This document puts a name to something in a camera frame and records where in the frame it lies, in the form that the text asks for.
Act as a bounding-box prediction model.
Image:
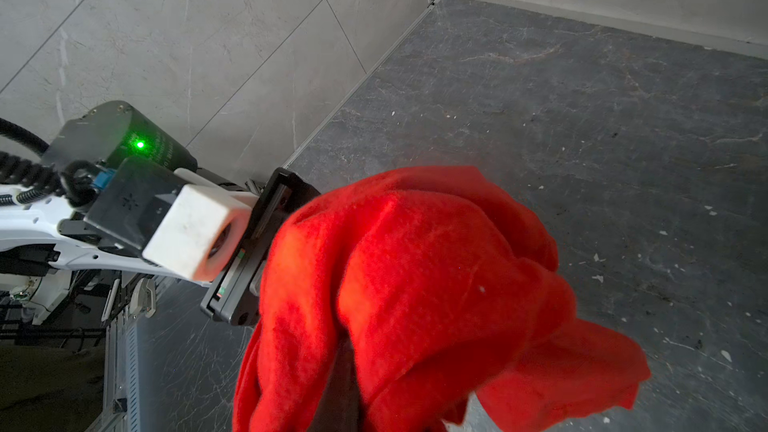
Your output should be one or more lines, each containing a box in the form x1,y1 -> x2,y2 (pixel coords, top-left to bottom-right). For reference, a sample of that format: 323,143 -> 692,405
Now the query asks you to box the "red cloth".
233,166 -> 651,431

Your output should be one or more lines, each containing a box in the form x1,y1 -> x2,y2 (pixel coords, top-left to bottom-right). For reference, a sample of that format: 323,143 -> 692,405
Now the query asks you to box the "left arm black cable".
0,116 -> 97,208

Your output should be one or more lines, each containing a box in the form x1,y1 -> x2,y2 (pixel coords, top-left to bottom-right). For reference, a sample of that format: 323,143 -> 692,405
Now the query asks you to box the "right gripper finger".
308,336 -> 361,432

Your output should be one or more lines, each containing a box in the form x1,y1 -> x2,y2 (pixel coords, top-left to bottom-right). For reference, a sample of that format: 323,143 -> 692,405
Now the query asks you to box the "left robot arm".
1,101 -> 318,326

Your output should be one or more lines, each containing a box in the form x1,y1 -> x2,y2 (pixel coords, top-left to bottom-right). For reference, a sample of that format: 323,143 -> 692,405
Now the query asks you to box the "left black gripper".
200,168 -> 320,326

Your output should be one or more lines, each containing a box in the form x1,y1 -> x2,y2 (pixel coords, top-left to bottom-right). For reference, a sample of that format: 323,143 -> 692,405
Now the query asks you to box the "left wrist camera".
85,157 -> 258,282

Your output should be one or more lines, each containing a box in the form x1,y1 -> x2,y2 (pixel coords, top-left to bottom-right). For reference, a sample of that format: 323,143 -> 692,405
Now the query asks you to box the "aluminium rail base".
83,275 -> 157,432

